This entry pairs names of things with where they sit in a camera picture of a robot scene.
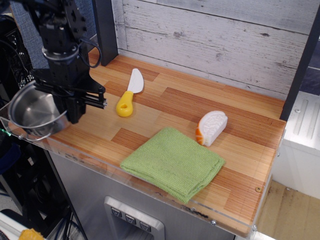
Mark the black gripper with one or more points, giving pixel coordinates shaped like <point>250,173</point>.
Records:
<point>71,81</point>

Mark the stainless steel pot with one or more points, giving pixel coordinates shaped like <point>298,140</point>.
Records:
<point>36,113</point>

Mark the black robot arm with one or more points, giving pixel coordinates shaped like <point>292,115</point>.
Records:
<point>64,45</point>

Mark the clear acrylic table guard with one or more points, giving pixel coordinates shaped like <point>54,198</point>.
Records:
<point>87,155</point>

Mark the black plastic crate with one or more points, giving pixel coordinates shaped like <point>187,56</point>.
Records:
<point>15,63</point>

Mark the green knitted cloth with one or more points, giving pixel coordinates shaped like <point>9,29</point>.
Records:
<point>174,163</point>

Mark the silver button panel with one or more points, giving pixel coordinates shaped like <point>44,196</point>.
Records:
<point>128,223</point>

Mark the orange white toy food piece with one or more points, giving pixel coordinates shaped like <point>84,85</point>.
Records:
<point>210,126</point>

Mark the white grooved box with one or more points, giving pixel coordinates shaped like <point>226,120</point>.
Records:
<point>303,125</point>

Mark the yellow handled toy knife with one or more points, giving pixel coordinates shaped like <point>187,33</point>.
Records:
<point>124,107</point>

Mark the dark left support post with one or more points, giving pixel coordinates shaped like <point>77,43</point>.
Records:
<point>105,29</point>

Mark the dark support post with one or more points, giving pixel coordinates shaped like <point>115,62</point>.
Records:
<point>305,59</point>
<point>105,29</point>

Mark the dark right support post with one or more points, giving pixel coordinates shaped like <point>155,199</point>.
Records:
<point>305,59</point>

